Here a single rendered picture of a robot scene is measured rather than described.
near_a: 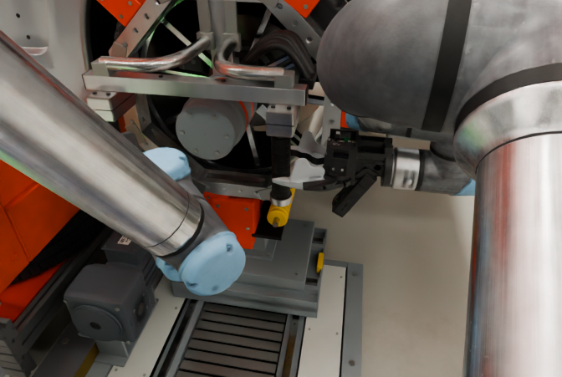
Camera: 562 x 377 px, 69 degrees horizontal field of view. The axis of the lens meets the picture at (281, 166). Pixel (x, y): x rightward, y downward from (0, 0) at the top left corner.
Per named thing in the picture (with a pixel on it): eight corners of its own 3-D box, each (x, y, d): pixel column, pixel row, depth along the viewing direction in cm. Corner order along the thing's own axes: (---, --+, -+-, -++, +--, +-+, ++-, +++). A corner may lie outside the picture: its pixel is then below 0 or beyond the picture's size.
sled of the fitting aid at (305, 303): (326, 244, 166) (327, 226, 160) (316, 320, 136) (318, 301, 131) (207, 229, 173) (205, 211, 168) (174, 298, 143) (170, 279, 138)
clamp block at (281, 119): (300, 116, 80) (301, 90, 77) (293, 139, 72) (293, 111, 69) (274, 114, 80) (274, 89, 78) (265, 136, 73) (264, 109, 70)
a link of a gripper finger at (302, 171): (271, 156, 70) (321, 149, 72) (272, 185, 74) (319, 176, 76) (276, 166, 68) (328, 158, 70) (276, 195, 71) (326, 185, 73)
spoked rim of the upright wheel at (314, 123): (295, 159, 138) (375, 22, 110) (283, 201, 119) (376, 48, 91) (157, 92, 134) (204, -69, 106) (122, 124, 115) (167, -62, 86)
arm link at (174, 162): (207, 174, 51) (215, 239, 57) (176, 137, 59) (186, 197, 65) (145, 195, 48) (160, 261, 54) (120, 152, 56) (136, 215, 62)
